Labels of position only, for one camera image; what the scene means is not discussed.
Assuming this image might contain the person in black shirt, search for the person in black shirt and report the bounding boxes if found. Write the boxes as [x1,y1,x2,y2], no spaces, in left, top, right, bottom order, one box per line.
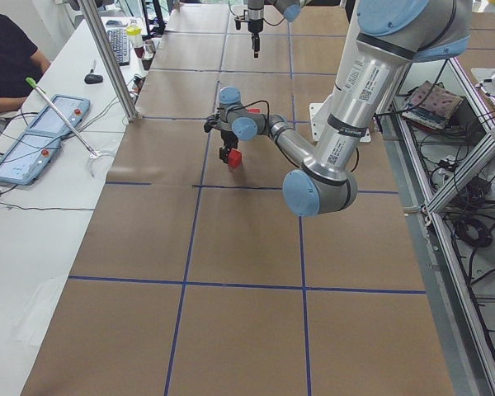
[0,14,51,113]

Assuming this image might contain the yellow lid bottle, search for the yellow lid bottle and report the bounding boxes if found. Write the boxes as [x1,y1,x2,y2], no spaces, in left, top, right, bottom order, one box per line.
[125,19,144,50]

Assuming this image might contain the near teach pendant tablet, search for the near teach pendant tablet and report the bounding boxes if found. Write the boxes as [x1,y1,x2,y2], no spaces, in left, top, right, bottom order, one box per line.
[0,132,61,186]

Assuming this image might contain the aluminium frame post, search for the aluminium frame post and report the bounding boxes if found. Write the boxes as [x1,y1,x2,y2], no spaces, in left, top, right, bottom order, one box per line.
[78,0,139,121]

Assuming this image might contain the metal cup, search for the metal cup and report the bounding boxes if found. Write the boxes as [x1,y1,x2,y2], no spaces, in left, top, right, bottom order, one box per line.
[144,40,156,57]

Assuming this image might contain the white camera mast base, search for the white camera mast base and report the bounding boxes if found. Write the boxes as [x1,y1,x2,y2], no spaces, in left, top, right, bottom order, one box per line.
[309,102,352,142]

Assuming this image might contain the green tipped metal rod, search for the green tipped metal rod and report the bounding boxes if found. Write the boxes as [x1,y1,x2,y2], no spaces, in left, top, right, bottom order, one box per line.
[26,77,103,159]

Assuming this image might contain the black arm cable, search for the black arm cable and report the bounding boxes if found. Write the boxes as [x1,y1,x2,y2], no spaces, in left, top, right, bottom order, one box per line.
[230,99,273,125]

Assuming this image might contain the teach pendant tablet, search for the teach pendant tablet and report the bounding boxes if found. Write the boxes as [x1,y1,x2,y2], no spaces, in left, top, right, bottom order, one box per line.
[0,132,61,186]
[26,95,91,138]

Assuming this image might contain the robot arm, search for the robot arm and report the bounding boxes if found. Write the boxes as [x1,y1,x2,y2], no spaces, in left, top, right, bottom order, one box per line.
[229,0,309,59]
[204,1,472,216]

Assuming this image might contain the black computer mouse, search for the black computer mouse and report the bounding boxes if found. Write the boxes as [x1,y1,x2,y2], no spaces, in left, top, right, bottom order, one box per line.
[84,73,104,85]

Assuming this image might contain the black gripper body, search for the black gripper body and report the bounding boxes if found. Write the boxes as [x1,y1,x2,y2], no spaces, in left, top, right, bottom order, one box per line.
[234,11,264,34]
[203,114,238,150]

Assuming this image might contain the far teach pendant tablet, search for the far teach pendant tablet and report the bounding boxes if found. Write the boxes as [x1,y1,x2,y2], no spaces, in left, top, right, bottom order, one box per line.
[26,95,91,138]

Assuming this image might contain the black keyboard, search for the black keyboard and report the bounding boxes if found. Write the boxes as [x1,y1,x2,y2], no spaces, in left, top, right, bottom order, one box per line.
[106,28,131,66]

